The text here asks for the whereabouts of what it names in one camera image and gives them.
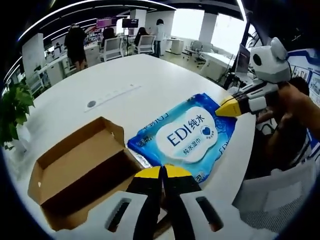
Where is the dark display screen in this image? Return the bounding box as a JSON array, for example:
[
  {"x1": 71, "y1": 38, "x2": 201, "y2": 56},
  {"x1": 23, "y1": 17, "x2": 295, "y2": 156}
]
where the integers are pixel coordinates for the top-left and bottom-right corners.
[{"x1": 121, "y1": 18, "x2": 139, "y2": 29}]

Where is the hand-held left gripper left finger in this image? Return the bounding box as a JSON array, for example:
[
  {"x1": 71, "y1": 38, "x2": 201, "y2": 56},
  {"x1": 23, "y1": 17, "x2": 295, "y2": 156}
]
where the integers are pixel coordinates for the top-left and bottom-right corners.
[{"x1": 53, "y1": 166, "x2": 164, "y2": 240}]

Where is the blue wet wipes pack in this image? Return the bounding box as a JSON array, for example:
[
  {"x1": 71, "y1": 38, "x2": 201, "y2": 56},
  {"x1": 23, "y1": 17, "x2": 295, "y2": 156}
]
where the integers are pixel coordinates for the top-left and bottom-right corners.
[{"x1": 127, "y1": 92, "x2": 238, "y2": 185}]

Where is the brown cardboard shoe box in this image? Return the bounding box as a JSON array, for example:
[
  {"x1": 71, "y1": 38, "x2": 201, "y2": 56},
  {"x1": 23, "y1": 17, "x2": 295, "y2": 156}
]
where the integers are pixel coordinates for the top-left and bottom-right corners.
[{"x1": 27, "y1": 116, "x2": 151, "y2": 232}]

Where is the white mesh office chair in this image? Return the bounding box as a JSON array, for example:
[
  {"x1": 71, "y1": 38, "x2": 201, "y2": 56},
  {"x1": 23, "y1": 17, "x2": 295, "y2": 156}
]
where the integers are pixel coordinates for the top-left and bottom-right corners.
[{"x1": 232, "y1": 159, "x2": 320, "y2": 240}]

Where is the wall poster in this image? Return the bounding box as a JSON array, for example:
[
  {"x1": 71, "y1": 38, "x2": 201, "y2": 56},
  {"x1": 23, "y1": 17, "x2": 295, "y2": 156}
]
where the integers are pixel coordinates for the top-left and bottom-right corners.
[{"x1": 287, "y1": 48, "x2": 320, "y2": 107}]

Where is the purple display screen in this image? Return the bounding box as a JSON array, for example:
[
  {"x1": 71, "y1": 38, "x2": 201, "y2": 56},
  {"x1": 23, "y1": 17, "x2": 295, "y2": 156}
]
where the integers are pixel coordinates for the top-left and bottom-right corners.
[{"x1": 96, "y1": 17, "x2": 118, "y2": 29}]

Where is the person's right hand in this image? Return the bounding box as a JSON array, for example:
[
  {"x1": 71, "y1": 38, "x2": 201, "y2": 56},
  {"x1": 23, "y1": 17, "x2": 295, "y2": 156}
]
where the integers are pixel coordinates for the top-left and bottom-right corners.
[{"x1": 258, "y1": 81, "x2": 305, "y2": 131}]

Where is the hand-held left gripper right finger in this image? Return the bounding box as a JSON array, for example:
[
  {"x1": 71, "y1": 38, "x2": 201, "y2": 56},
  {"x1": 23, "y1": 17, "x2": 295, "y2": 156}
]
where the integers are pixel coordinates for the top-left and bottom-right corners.
[{"x1": 162, "y1": 164, "x2": 280, "y2": 240}]

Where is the open laptop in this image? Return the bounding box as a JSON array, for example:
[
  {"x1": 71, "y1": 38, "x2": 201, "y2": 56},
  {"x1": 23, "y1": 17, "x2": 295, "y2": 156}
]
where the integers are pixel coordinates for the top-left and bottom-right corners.
[{"x1": 234, "y1": 43, "x2": 252, "y2": 75}]

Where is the green potted plant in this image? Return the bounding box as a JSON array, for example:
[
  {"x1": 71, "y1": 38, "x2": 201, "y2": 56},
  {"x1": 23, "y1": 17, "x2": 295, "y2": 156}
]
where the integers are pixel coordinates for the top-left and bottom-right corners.
[{"x1": 1, "y1": 81, "x2": 36, "y2": 152}]

